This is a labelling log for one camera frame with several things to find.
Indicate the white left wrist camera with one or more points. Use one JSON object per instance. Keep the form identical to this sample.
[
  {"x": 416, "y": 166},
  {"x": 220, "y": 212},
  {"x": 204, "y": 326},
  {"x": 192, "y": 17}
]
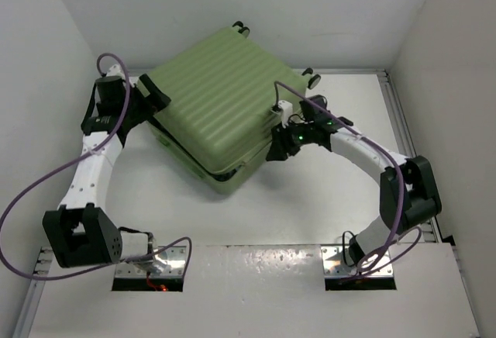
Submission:
[{"x": 117, "y": 71}]

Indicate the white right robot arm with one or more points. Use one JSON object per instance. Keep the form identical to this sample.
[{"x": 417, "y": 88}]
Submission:
[{"x": 408, "y": 191}]

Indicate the green hard-shell suitcase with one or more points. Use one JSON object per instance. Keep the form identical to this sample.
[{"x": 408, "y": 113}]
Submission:
[{"x": 218, "y": 124}]

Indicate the metal base plate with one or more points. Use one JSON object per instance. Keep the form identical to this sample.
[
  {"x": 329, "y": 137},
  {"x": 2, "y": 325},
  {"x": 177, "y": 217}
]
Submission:
[
  {"x": 335, "y": 267},
  {"x": 168, "y": 264}
]

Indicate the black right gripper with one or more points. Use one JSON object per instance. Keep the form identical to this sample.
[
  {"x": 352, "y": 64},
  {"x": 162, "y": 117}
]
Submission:
[{"x": 282, "y": 145}]

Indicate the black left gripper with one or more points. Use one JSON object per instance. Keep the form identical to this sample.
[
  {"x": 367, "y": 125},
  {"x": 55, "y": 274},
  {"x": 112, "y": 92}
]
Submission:
[{"x": 156, "y": 98}]

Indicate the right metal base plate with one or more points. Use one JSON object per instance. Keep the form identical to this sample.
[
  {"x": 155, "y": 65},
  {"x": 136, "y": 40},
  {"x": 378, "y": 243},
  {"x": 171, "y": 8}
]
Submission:
[{"x": 335, "y": 267}]

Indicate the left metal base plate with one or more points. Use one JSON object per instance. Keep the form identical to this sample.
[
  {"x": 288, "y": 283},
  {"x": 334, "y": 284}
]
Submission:
[{"x": 168, "y": 264}]

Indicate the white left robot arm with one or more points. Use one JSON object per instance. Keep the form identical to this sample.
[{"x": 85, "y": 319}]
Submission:
[{"x": 79, "y": 231}]

